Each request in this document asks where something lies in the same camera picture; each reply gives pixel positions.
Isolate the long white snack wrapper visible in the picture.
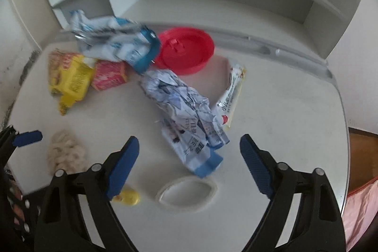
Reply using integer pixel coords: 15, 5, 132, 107
215, 59, 247, 131

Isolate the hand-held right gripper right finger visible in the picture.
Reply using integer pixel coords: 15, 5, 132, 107
239, 134, 347, 252

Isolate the tissue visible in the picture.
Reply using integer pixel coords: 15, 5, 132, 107
47, 129, 89, 176

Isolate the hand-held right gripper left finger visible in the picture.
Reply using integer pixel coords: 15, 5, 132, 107
34, 136, 140, 252

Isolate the crumpled blue white plastic bag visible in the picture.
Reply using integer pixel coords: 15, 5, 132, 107
60, 9, 162, 74

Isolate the pink blanket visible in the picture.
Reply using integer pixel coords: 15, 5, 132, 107
344, 177, 378, 251

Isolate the red plastic lid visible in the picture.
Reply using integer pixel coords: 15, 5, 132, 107
153, 28, 215, 76

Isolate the small red snack packet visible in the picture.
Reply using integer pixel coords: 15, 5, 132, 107
90, 60, 129, 91

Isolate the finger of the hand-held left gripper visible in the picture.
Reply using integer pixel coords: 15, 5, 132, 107
0, 126, 43, 158

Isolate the yellow snack packet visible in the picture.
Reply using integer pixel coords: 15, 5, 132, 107
48, 49, 96, 117

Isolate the white printed wrapper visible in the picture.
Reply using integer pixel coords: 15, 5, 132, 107
139, 69, 230, 179

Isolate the white tape roll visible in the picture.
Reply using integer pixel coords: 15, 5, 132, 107
155, 176, 218, 214

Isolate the small yellow wrapper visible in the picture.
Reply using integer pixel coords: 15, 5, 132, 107
112, 185, 141, 206

